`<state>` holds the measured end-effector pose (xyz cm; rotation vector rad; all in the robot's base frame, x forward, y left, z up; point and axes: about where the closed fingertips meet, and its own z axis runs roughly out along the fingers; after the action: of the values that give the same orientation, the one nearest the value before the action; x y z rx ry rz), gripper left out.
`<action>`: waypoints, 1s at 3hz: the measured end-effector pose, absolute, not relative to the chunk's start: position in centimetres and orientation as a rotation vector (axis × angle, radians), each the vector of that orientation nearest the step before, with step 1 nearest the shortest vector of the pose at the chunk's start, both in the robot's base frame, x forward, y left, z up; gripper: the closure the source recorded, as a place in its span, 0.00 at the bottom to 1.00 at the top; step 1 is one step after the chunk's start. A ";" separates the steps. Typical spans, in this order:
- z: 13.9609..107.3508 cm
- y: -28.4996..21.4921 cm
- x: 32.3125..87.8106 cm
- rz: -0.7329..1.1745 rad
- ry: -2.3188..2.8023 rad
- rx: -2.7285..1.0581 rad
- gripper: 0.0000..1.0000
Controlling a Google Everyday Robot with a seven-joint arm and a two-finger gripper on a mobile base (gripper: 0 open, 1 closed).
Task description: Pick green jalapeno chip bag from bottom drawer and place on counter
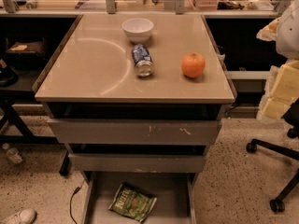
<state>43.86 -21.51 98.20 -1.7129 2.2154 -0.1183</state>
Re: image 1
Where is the grey drawer cabinet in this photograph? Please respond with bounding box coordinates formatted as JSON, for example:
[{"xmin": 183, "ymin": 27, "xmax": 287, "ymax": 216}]
[{"xmin": 32, "ymin": 12, "xmax": 237, "ymax": 224}]

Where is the grey drawer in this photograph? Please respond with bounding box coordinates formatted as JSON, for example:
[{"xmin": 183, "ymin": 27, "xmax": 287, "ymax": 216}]
[
  {"xmin": 48, "ymin": 119, "xmax": 221, "ymax": 145},
  {"xmin": 81, "ymin": 172, "xmax": 196, "ymax": 224},
  {"xmin": 69, "ymin": 153, "xmax": 206, "ymax": 173}
]

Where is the grey top drawer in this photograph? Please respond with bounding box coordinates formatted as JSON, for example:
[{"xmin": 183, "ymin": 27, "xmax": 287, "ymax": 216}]
[{"xmin": 48, "ymin": 119, "xmax": 221, "ymax": 145}]

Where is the grey middle drawer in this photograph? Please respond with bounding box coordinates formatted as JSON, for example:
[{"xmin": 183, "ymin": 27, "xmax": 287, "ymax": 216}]
[{"xmin": 69, "ymin": 153, "xmax": 206, "ymax": 173}]

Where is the black cable on floor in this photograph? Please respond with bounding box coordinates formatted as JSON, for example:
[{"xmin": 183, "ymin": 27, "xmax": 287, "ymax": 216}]
[{"xmin": 68, "ymin": 180, "xmax": 86, "ymax": 224}]

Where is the black office chair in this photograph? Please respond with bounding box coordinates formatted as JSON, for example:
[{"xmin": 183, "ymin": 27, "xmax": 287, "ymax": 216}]
[{"xmin": 245, "ymin": 98, "xmax": 299, "ymax": 214}]

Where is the clear plastic bottle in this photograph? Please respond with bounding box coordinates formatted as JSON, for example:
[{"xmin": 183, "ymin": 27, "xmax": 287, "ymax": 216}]
[{"xmin": 2, "ymin": 143, "xmax": 22, "ymax": 164}]

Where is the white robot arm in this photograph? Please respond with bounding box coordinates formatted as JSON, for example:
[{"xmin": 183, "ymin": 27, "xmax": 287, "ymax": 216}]
[{"xmin": 256, "ymin": 0, "xmax": 299, "ymax": 123}]

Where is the white bowl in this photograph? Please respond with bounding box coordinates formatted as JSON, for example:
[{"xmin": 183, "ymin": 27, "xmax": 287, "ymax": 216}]
[{"xmin": 122, "ymin": 18, "xmax": 154, "ymax": 44}]

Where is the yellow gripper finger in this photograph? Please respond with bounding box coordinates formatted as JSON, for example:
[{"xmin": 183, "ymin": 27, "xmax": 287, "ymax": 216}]
[
  {"xmin": 270, "ymin": 60, "xmax": 299, "ymax": 103},
  {"xmin": 262, "ymin": 97, "xmax": 291, "ymax": 119}
]

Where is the white sneaker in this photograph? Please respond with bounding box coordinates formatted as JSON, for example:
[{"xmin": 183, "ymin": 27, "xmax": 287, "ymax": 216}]
[{"xmin": 0, "ymin": 209, "xmax": 36, "ymax": 224}]

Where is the green jalapeno chip bag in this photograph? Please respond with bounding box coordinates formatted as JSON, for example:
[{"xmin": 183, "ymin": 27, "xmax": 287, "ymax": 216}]
[{"xmin": 108, "ymin": 183, "xmax": 157, "ymax": 223}]

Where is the grey bottom drawer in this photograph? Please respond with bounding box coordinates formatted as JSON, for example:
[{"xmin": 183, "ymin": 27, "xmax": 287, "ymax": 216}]
[{"xmin": 81, "ymin": 172, "xmax": 196, "ymax": 224}]

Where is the blue soda can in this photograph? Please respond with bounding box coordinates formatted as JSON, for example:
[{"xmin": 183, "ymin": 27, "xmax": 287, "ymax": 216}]
[{"xmin": 132, "ymin": 44, "xmax": 153, "ymax": 77}]

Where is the orange fruit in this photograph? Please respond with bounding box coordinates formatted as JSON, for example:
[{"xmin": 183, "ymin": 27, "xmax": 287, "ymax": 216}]
[{"xmin": 181, "ymin": 52, "xmax": 206, "ymax": 78}]

